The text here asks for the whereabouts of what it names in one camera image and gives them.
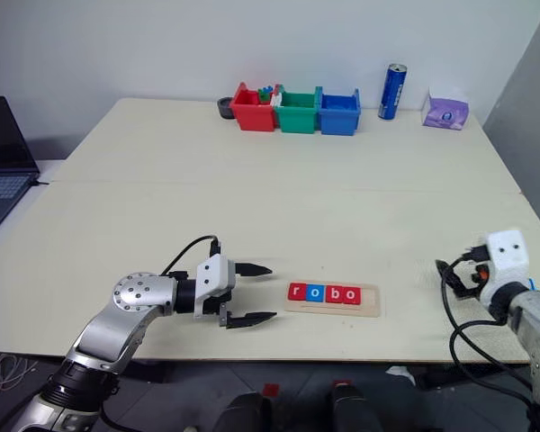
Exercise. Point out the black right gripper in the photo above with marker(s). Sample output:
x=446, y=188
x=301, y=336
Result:
x=473, y=283

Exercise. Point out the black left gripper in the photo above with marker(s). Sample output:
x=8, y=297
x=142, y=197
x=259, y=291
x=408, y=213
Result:
x=218, y=306

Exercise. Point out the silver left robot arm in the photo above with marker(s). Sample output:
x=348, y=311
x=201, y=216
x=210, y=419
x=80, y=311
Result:
x=135, y=292

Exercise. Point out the red letter tile r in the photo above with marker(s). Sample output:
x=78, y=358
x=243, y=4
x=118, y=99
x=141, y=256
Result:
x=296, y=292

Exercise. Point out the blue letter tile o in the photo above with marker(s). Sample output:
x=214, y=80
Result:
x=315, y=294

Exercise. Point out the red letter tile b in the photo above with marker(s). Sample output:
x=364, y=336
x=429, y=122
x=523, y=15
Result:
x=334, y=295

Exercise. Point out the red letter tile o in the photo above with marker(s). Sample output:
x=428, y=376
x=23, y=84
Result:
x=351, y=295

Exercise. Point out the wooden letter tray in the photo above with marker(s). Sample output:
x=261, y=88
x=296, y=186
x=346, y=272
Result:
x=371, y=301

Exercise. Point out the red floor marker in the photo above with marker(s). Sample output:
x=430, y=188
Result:
x=342, y=383
x=271, y=389

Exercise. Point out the white paper scrap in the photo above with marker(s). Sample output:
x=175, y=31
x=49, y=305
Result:
x=400, y=374

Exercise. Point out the dark rounded shape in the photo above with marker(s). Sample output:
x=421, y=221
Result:
x=348, y=409

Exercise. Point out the purple tissue pack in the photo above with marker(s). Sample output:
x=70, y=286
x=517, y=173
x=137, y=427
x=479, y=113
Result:
x=445, y=112

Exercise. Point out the red plastic bin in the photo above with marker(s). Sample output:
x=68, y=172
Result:
x=254, y=117

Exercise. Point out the green plastic bin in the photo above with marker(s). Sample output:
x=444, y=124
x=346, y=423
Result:
x=297, y=119

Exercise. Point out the black round container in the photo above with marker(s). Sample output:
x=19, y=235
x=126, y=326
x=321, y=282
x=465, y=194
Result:
x=225, y=110

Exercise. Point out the blue plastic bin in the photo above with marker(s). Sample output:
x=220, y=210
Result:
x=337, y=121

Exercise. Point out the white toy piece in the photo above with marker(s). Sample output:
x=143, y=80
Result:
x=276, y=99

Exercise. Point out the green toy piece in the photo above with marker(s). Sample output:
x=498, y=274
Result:
x=263, y=95

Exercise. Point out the blue drink can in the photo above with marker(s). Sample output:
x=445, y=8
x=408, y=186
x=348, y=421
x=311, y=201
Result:
x=391, y=92

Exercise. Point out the black laptop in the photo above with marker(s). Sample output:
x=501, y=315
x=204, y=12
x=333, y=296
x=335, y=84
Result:
x=0, y=135

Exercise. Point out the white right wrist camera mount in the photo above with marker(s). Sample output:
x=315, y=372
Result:
x=506, y=261

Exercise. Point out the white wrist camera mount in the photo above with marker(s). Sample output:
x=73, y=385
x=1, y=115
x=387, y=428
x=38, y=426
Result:
x=506, y=261
x=213, y=274

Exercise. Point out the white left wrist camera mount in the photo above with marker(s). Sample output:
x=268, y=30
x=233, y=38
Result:
x=213, y=274

